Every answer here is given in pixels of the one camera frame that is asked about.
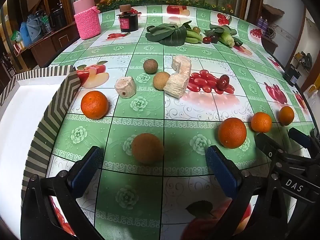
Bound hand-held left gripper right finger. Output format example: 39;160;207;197
205;145;292;240

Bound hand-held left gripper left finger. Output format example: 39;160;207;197
20;145;105;240

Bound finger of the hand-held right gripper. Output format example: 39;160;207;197
254;132;320;173
289;127;320;153

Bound small orange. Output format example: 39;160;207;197
278;106;295;126
251;112;272;133

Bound large orange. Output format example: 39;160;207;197
217;117;247;149
81;91;109;120

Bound large brown round fruit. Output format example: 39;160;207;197
131;133;165;165

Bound striped white cardboard box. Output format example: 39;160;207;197
0;65;82;230

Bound beige foam block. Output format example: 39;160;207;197
171;56;192;80
164;74;190;97

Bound tan round fruit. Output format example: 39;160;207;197
153;72;171;90

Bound white plastic bag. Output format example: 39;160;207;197
309;85;320;102

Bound black small device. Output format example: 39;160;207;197
284;65;302;87

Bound dark red dried fruit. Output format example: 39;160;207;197
216;75;230;90

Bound green floral printed tablecloth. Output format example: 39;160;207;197
45;4;315;240

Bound low wooden side cabinet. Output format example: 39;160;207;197
260;36;279;54

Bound bok choy with cherries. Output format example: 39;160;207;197
205;24;238;48

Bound dark brown round fruit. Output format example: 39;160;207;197
143;59;158;75

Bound light green vegetable stalks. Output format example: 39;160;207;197
185;29;203;43

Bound brown wooden cabinet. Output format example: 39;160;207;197
12;22;80;68

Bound dark green leafy vegetable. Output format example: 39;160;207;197
145;21;192;47

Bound pink bottle with knit sleeve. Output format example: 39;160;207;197
72;0;102;40

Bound blue plastic jug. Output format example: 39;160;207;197
20;21;32;47

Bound grey blue kettle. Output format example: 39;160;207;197
26;14;45;42

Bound black kettle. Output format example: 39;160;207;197
49;7;67;29

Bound dark jar with cork lid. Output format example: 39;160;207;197
118;4;139;33

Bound brown wall shelf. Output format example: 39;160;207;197
262;4;285;18

